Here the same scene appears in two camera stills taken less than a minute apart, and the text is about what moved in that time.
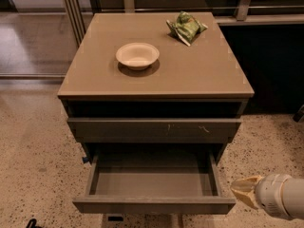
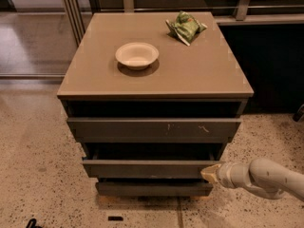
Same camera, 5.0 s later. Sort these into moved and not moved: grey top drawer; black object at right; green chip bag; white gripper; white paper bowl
Moved: white gripper
Not moved: black object at right; green chip bag; white paper bowl; grey top drawer
